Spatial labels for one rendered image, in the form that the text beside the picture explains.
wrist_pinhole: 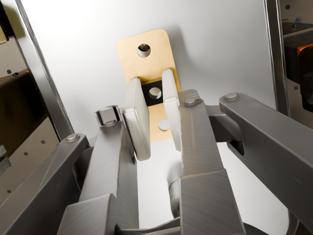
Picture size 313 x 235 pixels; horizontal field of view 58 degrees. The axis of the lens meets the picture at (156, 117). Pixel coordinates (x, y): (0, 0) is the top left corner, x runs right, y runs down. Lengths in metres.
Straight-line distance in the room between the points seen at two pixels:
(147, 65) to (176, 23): 0.06
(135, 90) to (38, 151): 0.51
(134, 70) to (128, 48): 0.02
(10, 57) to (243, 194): 0.48
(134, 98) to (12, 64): 0.48
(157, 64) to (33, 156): 0.51
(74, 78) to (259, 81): 0.17
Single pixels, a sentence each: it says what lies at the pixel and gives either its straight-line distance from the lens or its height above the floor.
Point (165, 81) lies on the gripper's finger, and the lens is 0.17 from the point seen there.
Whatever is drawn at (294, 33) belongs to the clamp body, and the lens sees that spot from 0.47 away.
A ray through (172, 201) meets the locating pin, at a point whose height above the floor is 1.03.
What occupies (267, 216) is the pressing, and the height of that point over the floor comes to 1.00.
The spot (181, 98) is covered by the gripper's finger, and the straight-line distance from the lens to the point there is 0.16.
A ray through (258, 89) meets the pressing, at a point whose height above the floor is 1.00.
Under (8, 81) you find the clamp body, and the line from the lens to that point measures 0.31.
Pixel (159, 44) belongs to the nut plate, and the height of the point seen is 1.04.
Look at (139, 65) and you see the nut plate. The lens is 0.21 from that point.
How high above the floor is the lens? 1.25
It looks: 69 degrees down
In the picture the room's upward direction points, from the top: 177 degrees clockwise
